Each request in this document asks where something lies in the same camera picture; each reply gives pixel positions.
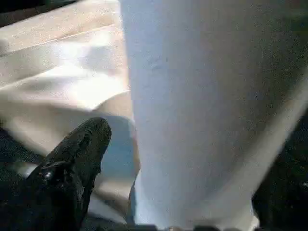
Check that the white plastic table top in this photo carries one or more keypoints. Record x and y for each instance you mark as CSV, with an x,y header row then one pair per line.
x,y
60,72

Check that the white plastic table leg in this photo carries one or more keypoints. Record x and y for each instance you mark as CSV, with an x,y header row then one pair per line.
x,y
204,96

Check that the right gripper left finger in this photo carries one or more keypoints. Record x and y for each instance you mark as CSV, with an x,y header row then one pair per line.
x,y
72,173

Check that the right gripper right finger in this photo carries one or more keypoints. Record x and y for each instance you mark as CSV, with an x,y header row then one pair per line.
x,y
284,192

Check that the black work mat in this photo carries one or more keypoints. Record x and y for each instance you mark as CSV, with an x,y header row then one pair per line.
x,y
14,149

